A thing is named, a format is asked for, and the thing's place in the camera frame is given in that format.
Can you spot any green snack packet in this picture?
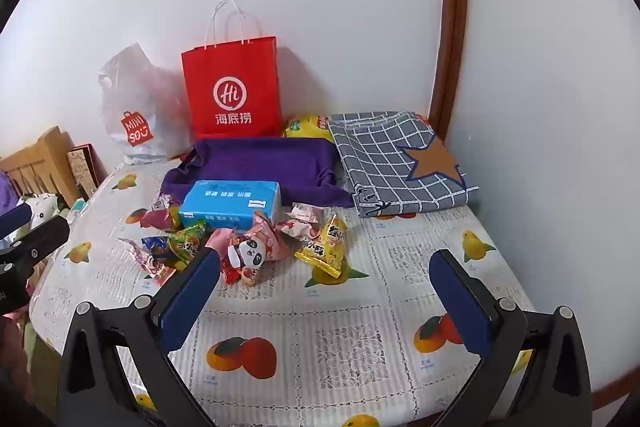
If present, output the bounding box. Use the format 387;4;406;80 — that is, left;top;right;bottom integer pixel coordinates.
167;219;208;268

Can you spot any small white pink packet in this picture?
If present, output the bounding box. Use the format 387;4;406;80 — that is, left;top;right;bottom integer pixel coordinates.
290;203;326;223

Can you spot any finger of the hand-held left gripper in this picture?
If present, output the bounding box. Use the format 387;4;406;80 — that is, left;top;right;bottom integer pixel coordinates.
0;215;71;269
0;205;32;238

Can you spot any wooden headboard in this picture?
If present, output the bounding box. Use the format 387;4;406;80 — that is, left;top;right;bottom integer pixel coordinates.
0;126;83;208

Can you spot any panda snack packet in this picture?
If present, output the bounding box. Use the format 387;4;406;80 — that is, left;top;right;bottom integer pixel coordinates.
227;222;291;285

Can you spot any white plush toy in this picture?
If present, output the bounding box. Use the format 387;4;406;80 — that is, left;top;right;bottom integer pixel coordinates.
15;194;61;228

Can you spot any white plastic bag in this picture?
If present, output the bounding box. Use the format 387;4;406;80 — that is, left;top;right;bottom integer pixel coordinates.
96;43;193;165

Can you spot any blue orange snack packet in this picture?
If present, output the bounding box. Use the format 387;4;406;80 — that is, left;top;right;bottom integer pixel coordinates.
141;234;176;258

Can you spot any yellow snack packet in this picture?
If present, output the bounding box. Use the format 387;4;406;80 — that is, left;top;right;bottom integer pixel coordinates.
294;213;349;279

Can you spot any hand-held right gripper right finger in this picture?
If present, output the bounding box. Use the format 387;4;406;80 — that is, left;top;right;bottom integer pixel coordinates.
429;248;593;427

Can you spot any purple cloth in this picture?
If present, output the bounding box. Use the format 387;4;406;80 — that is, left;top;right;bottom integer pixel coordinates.
160;138;353;208

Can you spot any blue tissue pack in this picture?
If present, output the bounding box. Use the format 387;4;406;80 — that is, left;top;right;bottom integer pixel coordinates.
178;180;283;233

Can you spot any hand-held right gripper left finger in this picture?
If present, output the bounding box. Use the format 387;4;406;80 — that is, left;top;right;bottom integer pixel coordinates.
56;248;223;427

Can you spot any fruit printed tablecloth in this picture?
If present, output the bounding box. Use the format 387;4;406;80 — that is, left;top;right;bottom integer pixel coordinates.
28;157;538;427

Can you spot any brown wooden door frame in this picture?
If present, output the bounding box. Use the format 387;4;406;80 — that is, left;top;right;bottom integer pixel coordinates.
428;0;469;142

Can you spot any pink red snack packet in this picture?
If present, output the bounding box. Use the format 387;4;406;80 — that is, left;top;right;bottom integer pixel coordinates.
117;237;178;285

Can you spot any purple pink snack packet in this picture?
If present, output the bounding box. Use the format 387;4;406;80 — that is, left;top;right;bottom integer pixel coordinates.
140;194;181;230

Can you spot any grey checked folded cloth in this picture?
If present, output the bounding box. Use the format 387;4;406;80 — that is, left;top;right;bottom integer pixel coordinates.
327;110;481;219

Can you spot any brown patterned box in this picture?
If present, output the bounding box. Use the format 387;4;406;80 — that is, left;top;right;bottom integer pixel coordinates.
66;144;108;200

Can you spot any red paper bag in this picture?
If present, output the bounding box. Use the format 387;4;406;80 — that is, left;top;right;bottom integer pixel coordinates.
181;0;283;140

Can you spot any large yellow snack bag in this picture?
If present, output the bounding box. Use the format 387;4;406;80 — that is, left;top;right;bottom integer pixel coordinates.
282;114;335;142

